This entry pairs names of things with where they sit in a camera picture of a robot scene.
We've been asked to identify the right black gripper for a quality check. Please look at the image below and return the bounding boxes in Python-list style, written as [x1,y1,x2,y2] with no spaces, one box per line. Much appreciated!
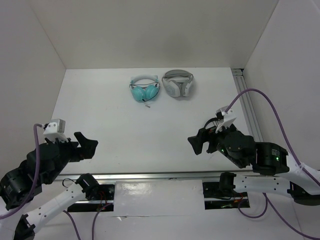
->
[185,119,243,168]

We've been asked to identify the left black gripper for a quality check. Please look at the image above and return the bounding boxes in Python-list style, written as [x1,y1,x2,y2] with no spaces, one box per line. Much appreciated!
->
[46,130,99,183]

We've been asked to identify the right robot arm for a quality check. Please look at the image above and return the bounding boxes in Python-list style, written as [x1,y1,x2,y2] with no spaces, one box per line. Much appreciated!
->
[187,125,320,206]

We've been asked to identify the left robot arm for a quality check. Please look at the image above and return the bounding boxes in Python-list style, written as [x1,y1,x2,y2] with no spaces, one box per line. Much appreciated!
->
[0,132,99,240]

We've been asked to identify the teal cat-ear headphones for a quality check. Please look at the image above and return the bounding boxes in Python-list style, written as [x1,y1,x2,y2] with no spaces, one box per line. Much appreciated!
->
[129,74,161,108]

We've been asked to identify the white grey gaming headset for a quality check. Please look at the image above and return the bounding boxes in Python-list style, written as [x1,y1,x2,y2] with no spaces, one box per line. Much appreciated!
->
[161,69,194,98]

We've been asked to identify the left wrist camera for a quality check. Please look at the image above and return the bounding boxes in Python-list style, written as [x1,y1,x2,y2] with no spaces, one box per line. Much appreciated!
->
[43,118,68,142]

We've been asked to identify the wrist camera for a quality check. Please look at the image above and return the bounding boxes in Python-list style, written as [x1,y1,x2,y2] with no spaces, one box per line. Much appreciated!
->
[43,118,68,142]
[215,106,237,134]

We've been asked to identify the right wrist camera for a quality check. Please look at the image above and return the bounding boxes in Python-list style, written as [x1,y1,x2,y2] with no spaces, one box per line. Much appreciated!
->
[215,106,237,134]

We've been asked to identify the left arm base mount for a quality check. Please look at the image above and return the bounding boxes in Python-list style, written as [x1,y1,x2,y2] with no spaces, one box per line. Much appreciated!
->
[67,183,115,213]

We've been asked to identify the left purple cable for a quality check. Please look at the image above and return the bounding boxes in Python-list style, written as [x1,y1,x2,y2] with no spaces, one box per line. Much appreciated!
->
[0,123,48,220]

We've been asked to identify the purple cable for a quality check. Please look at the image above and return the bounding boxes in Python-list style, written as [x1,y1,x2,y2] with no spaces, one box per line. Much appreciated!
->
[224,88,320,173]
[0,123,48,220]

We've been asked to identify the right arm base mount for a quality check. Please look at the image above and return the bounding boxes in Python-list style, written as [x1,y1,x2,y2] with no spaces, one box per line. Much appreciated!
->
[202,181,250,210]

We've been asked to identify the aluminium rail front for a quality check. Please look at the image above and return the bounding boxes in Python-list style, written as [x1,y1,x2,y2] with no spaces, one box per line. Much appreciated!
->
[56,170,253,186]

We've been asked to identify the aluminium rail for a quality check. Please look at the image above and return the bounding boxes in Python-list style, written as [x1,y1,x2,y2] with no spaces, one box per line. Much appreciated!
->
[56,170,253,186]
[231,68,264,142]

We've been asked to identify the aluminium rail right side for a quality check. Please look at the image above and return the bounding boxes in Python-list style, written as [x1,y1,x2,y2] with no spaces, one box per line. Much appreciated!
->
[231,68,264,142]

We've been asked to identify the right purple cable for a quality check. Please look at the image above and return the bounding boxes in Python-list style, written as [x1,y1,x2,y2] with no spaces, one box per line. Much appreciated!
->
[224,88,320,173]

